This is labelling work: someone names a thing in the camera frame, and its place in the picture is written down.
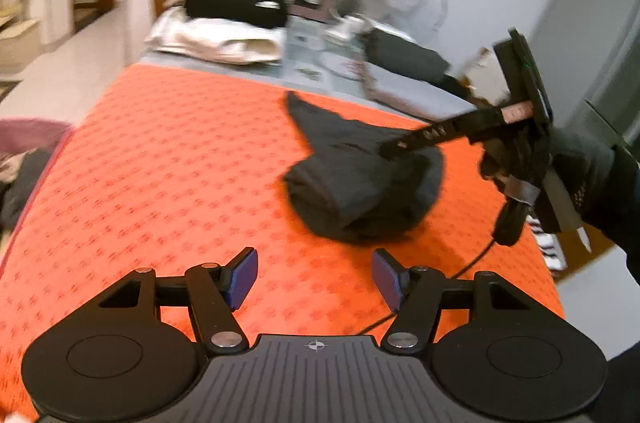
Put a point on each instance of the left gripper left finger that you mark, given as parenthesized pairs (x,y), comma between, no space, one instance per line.
(215,292)

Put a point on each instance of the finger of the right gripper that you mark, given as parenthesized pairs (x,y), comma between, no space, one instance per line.
(477,126)

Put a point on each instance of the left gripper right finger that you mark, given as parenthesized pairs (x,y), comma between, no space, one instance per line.
(413,296)

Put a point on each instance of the dark grey sweatpants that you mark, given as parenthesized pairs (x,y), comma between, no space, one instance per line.
(345,190)

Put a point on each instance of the black folded clothes stack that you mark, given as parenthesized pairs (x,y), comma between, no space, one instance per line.
(261,13)

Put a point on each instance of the black gloved right hand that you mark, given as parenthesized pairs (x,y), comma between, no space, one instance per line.
(582,166)

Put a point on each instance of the light grey folded garment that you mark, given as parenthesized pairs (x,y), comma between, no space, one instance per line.
(412,97)

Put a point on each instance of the dark grey folded garment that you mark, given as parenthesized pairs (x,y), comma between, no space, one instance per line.
(405,58)

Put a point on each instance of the silver refrigerator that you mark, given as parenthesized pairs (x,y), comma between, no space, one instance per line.
(587,52)

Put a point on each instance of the orange floral table mat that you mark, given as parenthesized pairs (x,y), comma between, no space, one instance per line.
(172,169)

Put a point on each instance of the striped white garment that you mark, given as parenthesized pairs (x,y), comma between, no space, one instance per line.
(548,245)

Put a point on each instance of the white power strip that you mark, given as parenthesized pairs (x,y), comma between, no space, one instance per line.
(346,29)

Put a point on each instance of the purple laundry basket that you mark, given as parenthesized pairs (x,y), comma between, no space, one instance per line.
(27,146)

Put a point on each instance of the white folded padded jacket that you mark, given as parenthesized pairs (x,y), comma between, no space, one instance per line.
(215,40)

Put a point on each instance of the cream low cabinet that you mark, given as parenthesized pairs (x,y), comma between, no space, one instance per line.
(20,44)

